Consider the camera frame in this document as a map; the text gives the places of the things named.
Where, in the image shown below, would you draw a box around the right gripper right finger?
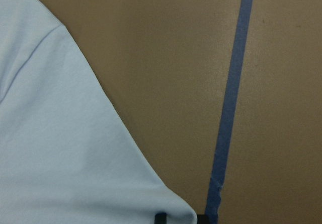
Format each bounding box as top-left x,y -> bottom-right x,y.
197,214 -> 210,224

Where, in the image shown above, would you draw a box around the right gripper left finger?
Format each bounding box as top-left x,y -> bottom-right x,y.
154,212 -> 167,224

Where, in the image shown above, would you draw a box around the light blue t-shirt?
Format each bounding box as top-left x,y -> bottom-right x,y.
1,0 -> 197,223

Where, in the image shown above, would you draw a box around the brown table cover sheet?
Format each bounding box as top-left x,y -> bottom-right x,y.
40,0 -> 321,223

